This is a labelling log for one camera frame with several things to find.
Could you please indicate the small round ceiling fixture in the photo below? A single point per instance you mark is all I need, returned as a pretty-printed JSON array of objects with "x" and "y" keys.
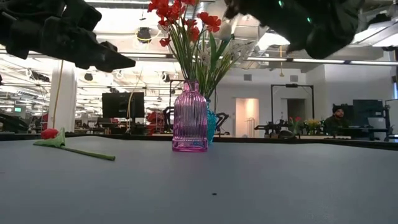
[{"x": 88, "y": 76}]

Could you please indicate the black monitor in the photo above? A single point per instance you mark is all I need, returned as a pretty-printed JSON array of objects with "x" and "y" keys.
[{"x": 121, "y": 105}]

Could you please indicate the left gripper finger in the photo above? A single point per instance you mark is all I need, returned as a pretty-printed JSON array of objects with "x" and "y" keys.
[
  {"x": 102, "y": 60},
  {"x": 108, "y": 45}
]

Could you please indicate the red blossom spray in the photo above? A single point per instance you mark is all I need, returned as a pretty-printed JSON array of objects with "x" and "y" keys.
[{"x": 164, "y": 9}]

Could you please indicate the blue-grey table mat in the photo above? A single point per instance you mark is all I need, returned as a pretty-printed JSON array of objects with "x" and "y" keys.
[{"x": 124, "y": 193}]

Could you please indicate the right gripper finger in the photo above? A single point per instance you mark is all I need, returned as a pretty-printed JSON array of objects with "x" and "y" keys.
[{"x": 236, "y": 7}]

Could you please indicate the person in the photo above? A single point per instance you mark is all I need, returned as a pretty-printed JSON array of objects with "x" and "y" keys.
[{"x": 337, "y": 123}]

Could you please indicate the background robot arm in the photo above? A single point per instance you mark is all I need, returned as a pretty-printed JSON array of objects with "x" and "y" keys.
[
  {"x": 224, "y": 119},
  {"x": 273, "y": 127}
]

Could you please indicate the ceiling light strip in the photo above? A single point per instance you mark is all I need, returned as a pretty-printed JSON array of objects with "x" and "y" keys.
[{"x": 317, "y": 60}]

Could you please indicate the white pillar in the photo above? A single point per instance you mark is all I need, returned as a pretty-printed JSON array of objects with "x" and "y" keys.
[{"x": 66, "y": 102}]

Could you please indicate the yellow background flowers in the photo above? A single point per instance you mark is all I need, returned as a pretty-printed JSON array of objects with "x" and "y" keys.
[{"x": 311, "y": 123}]

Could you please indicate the black gantry frame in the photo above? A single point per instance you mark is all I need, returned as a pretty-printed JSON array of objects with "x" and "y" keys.
[{"x": 292, "y": 85}]

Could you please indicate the pink background tulips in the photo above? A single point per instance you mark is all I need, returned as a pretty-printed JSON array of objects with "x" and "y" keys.
[{"x": 298, "y": 119}]

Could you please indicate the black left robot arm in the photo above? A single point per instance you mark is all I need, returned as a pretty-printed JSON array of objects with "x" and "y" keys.
[{"x": 31, "y": 7}]

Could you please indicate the ceiling dome camera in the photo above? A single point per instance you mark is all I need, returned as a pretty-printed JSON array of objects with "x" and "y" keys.
[{"x": 144, "y": 35}]

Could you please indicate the purple ribbed glass vase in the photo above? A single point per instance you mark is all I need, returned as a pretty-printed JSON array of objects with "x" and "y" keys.
[{"x": 189, "y": 118}]

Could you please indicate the green exit sign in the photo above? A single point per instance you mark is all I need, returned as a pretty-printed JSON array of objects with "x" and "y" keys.
[{"x": 17, "y": 109}]

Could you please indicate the red artificial tulip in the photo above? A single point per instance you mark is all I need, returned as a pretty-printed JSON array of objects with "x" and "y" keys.
[
  {"x": 49, "y": 133},
  {"x": 213, "y": 51}
]

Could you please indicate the white blossom spray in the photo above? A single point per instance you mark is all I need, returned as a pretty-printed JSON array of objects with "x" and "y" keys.
[{"x": 242, "y": 48}]

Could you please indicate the dark desk monitor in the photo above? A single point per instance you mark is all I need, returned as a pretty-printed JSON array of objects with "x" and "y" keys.
[{"x": 368, "y": 107}]

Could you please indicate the wall vent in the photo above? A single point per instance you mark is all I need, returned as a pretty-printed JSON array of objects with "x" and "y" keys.
[
  {"x": 293, "y": 78},
  {"x": 247, "y": 77}
]

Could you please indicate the blue glass vase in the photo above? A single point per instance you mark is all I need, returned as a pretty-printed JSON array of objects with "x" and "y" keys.
[{"x": 212, "y": 124}]

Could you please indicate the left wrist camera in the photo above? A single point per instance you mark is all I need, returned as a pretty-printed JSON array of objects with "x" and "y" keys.
[{"x": 82, "y": 15}]

